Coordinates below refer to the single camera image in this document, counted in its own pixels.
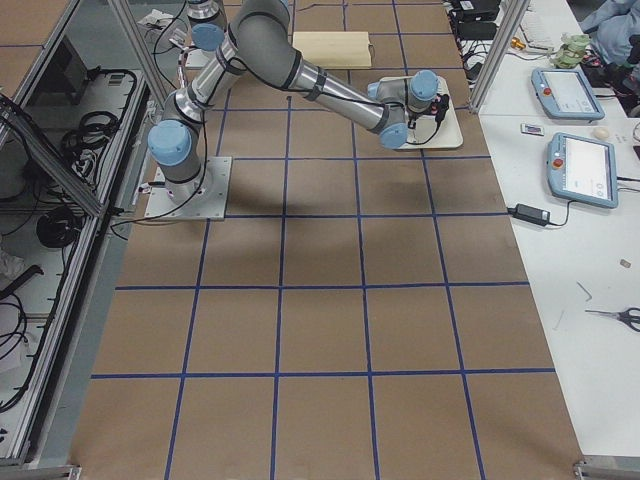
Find aluminium frame post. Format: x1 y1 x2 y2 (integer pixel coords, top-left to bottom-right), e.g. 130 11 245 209
469 0 530 114

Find black handled scissors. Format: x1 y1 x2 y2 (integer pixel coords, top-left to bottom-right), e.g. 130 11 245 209
586 307 640 332

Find cream rectangular tray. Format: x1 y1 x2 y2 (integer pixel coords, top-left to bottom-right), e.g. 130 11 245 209
368 70 463 150

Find brass cylinder tool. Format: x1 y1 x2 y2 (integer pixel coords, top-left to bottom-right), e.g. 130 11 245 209
510 37 527 51

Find white keyboard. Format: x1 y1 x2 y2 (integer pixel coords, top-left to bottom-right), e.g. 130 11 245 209
520 10 554 53

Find black power adapter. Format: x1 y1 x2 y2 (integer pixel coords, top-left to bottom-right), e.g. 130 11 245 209
507 203 550 227

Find metal allen key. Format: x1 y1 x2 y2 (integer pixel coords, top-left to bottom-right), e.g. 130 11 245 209
576 281 593 302

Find light wooden cutting board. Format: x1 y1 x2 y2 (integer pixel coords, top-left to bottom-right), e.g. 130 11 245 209
292 31 372 70

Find small white card box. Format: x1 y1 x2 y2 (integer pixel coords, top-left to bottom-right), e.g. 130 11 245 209
520 123 545 136

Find green white plush toy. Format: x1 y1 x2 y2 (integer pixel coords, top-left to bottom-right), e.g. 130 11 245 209
552 33 590 69

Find black coiled cables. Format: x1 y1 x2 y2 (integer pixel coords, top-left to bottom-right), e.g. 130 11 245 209
60 110 123 177

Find blue teach pendant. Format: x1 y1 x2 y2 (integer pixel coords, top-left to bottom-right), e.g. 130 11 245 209
531 68 605 121
546 132 619 209

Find upper blue teach pendant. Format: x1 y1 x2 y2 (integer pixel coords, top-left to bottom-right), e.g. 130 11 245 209
531 68 605 121

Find beige round ball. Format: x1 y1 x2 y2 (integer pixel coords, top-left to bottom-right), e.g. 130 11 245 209
592 127 610 141

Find lower blue teach pendant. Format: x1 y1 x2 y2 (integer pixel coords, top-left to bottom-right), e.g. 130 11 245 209
546 132 619 209

